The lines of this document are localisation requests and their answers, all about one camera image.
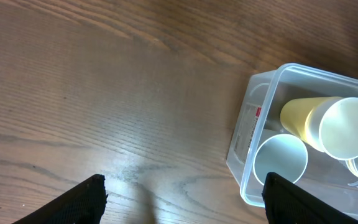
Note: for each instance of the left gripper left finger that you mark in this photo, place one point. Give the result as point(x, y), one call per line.
point(84, 203)

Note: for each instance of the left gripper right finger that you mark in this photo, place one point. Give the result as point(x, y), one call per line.
point(286, 203)

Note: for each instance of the grey plastic cup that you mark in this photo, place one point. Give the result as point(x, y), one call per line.
point(284, 154)

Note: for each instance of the yellow plastic cup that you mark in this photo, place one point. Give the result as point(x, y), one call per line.
point(296, 114)

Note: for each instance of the white plastic cup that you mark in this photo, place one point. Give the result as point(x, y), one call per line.
point(332, 127)

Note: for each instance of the clear plastic container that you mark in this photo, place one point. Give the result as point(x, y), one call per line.
point(325, 177)

